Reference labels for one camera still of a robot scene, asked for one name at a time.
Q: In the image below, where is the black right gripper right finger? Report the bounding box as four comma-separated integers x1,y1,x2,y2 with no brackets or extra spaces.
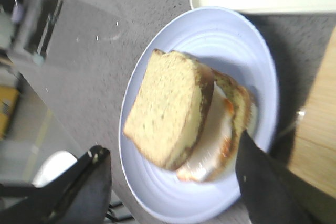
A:
236,131,335,223

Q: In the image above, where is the light blue round plate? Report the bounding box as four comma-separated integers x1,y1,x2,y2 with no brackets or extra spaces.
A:
119,7,279,223

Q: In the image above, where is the yellow box on floor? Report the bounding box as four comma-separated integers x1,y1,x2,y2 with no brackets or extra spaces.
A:
1,86,20,140

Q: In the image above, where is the bread slice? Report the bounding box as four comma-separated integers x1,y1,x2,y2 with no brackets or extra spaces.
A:
197,71,255,183
123,49,215,171

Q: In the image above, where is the fake fried egg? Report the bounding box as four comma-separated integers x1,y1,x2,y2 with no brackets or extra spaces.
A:
176,84,234,182

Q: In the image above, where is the wooden cutting board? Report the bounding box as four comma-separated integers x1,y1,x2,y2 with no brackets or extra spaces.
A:
288,31,335,197

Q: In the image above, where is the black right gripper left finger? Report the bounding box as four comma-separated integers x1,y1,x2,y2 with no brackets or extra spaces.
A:
1,145,112,223

